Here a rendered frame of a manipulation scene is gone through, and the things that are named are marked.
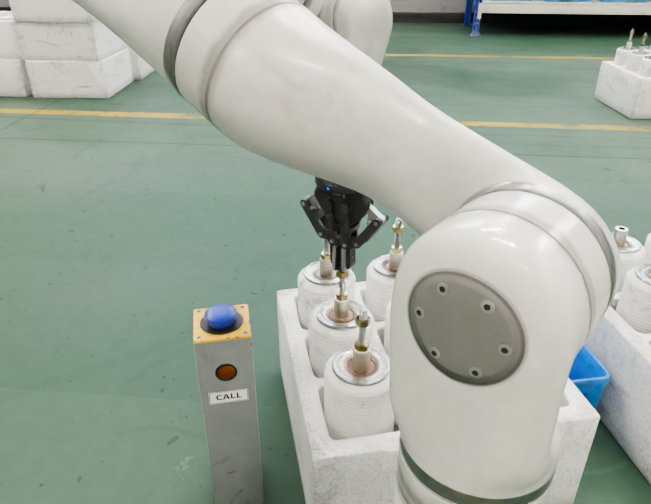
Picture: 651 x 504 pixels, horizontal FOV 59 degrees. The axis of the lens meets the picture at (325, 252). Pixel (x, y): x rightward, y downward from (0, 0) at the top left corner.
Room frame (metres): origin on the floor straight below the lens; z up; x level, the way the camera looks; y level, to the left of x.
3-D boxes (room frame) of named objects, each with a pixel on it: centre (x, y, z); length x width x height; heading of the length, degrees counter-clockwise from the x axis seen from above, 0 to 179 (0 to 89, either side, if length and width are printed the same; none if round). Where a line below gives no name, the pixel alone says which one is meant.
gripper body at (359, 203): (0.70, -0.02, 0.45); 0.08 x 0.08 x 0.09
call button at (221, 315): (0.59, 0.13, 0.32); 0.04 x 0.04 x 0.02
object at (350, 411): (0.58, -0.05, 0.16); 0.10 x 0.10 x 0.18
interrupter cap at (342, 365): (0.58, -0.05, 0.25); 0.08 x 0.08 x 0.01
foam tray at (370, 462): (0.72, -0.14, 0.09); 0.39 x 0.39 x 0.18; 11
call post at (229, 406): (0.59, 0.13, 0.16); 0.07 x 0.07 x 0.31; 11
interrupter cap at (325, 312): (0.70, -0.02, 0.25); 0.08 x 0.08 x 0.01
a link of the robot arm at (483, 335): (0.25, -0.09, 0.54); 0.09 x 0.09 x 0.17; 51
